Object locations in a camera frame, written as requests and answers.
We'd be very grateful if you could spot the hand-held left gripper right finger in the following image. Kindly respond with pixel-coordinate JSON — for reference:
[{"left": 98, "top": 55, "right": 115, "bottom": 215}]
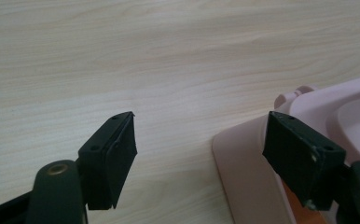
[{"left": 261, "top": 110, "right": 347, "bottom": 212}]

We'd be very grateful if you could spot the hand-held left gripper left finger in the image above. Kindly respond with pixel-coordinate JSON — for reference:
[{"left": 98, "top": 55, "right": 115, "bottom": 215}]
[{"left": 77, "top": 111, "right": 138, "bottom": 211}]

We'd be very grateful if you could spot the pink plastic storage box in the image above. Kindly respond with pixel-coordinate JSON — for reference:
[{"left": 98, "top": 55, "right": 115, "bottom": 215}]
[{"left": 212, "top": 73, "right": 360, "bottom": 224}]

